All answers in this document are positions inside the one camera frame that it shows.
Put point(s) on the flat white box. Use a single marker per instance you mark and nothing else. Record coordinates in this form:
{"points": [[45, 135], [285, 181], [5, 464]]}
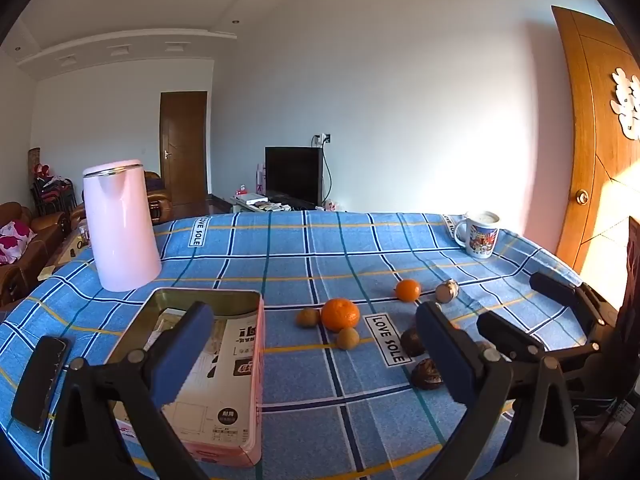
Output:
{"points": [[252, 199]]}

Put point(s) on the light wooden door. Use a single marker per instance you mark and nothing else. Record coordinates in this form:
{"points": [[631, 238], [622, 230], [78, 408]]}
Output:
{"points": [[585, 135]]}

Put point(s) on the dark chairs with clothes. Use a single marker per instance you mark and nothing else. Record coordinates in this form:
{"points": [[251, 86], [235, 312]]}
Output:
{"points": [[50, 190]]}

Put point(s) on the pink electric kettle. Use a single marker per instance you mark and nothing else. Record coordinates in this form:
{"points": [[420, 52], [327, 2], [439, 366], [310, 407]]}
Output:
{"points": [[122, 225]]}

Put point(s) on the white paper door decoration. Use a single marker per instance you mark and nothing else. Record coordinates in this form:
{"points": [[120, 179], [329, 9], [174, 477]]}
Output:
{"points": [[627, 105]]}

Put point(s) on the small orange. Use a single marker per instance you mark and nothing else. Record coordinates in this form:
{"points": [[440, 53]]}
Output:
{"points": [[408, 290]]}

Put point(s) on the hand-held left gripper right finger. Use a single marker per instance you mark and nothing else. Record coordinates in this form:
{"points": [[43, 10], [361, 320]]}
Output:
{"points": [[445, 355]]}

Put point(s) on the low television stand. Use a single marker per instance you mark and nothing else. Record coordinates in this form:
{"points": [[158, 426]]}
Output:
{"points": [[250, 206]]}

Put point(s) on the brown leather armchair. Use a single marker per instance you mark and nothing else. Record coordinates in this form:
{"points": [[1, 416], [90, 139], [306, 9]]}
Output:
{"points": [[160, 200]]}

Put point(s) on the brown kiwi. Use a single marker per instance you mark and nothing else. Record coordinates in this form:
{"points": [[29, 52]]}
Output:
{"points": [[307, 318], [347, 338]]}

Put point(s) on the blue plaid tablecloth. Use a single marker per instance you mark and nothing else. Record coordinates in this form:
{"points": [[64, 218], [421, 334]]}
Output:
{"points": [[310, 255]]}

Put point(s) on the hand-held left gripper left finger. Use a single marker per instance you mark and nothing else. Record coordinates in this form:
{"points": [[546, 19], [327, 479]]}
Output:
{"points": [[185, 350]]}

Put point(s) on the dark brown room door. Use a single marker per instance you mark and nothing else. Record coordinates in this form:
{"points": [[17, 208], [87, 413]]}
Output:
{"points": [[183, 150]]}

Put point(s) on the black television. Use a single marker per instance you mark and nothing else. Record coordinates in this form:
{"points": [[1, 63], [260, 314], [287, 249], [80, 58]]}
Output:
{"points": [[293, 175]]}

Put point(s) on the white cushion with pink flowers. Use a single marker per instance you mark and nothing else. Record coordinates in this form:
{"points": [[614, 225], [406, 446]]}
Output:
{"points": [[15, 242]]}

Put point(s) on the wooden coffee table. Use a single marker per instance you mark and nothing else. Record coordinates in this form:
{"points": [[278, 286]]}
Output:
{"points": [[65, 255]]}

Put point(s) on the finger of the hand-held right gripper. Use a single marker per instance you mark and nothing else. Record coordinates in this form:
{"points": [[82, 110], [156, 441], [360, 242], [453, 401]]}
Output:
{"points": [[510, 335], [555, 285]]}

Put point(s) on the black smartphone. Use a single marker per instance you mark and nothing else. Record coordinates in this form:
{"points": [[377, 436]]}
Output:
{"points": [[40, 385]]}

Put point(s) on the white printed mug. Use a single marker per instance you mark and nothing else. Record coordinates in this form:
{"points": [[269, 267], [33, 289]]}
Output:
{"points": [[482, 240]]}

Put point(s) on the dark brown passion fruit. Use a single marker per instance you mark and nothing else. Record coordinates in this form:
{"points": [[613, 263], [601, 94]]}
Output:
{"points": [[412, 342], [426, 376]]}

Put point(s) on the rectangular metal tin box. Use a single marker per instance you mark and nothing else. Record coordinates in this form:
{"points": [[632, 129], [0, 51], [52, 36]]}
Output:
{"points": [[225, 385]]}

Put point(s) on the brown leather sofa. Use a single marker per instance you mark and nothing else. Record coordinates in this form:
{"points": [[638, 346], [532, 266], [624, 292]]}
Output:
{"points": [[30, 255]]}

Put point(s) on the large orange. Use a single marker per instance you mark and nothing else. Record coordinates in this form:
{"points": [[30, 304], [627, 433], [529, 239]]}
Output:
{"points": [[340, 315]]}

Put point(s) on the brass door knob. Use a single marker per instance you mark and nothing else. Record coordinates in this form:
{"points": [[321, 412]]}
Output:
{"points": [[582, 196]]}

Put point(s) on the wall socket with plugs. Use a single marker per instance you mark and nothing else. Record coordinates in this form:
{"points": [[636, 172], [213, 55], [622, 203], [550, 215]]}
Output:
{"points": [[322, 139]]}

